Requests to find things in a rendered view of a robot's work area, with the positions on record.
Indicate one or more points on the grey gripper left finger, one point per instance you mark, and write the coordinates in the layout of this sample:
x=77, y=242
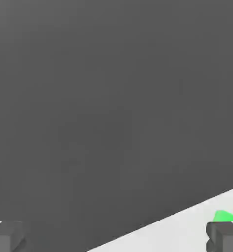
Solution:
x=5, y=237

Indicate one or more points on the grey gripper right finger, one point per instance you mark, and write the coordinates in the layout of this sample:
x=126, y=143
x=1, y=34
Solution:
x=225, y=238

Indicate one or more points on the small green cube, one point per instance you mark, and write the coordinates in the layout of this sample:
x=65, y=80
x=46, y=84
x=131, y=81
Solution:
x=223, y=216

